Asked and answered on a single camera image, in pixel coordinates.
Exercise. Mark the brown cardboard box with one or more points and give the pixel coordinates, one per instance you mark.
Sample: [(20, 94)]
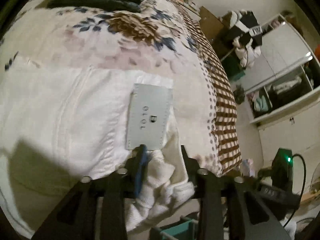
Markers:
[(211, 26)]

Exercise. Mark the clothes pile on chair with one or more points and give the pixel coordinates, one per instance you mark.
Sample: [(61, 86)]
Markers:
[(244, 34)]

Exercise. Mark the dark slippers on floor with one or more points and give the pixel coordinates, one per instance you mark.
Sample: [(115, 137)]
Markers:
[(239, 94)]

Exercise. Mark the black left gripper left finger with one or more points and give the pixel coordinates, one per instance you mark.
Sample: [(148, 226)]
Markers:
[(94, 208)]

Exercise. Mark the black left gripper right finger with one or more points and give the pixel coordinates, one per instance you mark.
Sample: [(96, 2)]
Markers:
[(235, 202)]

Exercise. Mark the white wardrobe shelf unit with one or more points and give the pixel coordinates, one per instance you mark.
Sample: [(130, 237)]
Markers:
[(285, 73)]

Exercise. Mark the white pants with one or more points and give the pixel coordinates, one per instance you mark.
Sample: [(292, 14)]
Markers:
[(59, 124)]

